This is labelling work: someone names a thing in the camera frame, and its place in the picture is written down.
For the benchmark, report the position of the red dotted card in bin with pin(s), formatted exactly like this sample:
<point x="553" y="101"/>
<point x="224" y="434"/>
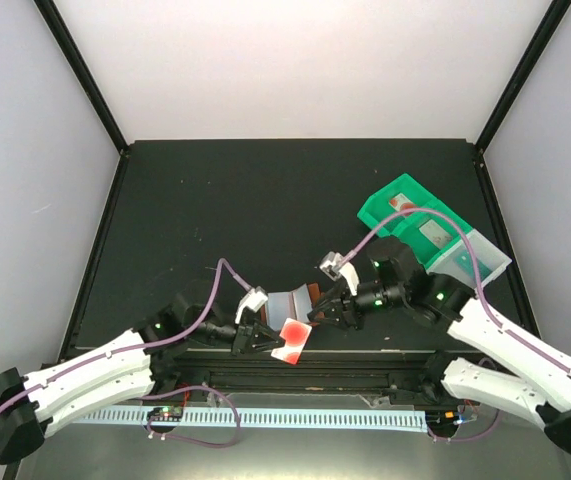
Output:
<point x="400" y="203"/>

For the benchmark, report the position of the red dotted white card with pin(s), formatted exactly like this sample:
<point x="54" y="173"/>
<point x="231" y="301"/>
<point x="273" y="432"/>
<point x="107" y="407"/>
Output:
<point x="295" y="335"/>

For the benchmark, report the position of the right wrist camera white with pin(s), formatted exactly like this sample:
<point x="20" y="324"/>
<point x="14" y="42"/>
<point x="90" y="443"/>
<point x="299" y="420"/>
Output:
<point x="336" y="267"/>

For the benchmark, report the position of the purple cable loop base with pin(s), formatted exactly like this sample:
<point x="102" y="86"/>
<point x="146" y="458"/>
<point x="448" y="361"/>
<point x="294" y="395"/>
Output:
<point x="234" y="423"/>
<point x="469" y="432"/>

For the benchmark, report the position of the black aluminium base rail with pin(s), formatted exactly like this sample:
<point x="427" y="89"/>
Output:
<point x="316" y="372"/>

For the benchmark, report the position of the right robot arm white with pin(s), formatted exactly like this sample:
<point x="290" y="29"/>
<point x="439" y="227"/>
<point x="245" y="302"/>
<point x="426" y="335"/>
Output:
<point x="536" y="385"/>

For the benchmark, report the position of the small circuit board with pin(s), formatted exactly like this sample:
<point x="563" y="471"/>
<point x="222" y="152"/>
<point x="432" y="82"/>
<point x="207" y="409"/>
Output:
<point x="449" y="417"/>
<point x="165" y="414"/>

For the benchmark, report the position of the black frame post left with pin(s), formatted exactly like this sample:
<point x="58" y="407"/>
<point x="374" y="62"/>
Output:
<point x="66" y="43"/>

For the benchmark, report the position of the black frame post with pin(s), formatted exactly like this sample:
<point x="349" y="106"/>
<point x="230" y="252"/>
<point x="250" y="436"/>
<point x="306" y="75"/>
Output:
<point x="534" y="50"/>
<point x="66" y="43"/>

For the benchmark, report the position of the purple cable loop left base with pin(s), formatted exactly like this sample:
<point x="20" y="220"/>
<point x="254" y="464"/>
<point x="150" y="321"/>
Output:
<point x="234" y="423"/>

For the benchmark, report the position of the black frame post right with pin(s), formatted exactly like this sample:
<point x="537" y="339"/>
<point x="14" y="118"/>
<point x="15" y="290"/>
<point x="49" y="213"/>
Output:
<point x="534" y="50"/>

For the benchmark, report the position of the green bin far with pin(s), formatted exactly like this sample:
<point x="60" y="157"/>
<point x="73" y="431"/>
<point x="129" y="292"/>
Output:
<point x="376" y="208"/>

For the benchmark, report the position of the white slotted cable duct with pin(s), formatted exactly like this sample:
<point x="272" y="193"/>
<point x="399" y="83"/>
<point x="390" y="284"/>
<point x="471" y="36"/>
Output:
<point x="270" y="418"/>

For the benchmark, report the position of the white card in bin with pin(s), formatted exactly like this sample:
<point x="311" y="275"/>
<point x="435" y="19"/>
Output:
<point x="436" y="234"/>

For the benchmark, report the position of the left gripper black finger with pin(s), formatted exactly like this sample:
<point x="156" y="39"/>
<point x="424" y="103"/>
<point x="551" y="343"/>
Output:
<point x="269" y="346"/>
<point x="264" y="334"/>

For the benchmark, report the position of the brown leather card holder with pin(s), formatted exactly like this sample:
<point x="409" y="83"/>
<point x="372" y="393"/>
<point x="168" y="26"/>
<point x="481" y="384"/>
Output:
<point x="295" y="305"/>

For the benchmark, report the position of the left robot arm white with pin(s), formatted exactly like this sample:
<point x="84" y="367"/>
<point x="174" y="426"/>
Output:
<point x="139" y="362"/>

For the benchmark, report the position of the green bin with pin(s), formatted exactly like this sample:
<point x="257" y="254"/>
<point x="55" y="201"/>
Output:
<point x="406" y="229"/>
<point x="376" y="208"/>

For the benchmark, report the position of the white translucent bin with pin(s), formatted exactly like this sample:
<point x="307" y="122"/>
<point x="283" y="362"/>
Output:
<point x="482" y="248"/>

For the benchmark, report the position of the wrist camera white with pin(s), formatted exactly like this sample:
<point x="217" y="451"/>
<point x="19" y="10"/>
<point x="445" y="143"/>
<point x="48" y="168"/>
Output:
<point x="254" y="300"/>
<point x="336" y="267"/>

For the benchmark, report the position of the green bin middle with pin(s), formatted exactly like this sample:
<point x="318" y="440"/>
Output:
<point x="406" y="229"/>

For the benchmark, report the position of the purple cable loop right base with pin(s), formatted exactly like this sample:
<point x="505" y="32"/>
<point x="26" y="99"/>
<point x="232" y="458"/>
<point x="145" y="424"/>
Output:
<point x="469" y="432"/>

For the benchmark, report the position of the small circuit board left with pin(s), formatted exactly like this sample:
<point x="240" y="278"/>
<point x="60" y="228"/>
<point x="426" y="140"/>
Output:
<point x="165" y="414"/>

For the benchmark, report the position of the teal card in bin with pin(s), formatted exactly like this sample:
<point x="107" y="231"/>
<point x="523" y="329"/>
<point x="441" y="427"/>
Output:
<point x="464" y="262"/>

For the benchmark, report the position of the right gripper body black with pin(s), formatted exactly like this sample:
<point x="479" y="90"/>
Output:
<point x="354" y="315"/>

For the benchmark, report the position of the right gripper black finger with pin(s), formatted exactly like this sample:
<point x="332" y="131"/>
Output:
<point x="331" y="300"/>
<point x="334" y="318"/>

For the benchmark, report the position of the small circuit board right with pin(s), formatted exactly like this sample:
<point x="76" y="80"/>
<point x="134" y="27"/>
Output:
<point x="449" y="417"/>

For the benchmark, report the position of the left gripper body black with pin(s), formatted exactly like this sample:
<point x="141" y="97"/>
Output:
<point x="241" y="339"/>

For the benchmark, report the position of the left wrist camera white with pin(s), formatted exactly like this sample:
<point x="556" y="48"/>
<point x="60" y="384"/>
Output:
<point x="254" y="300"/>

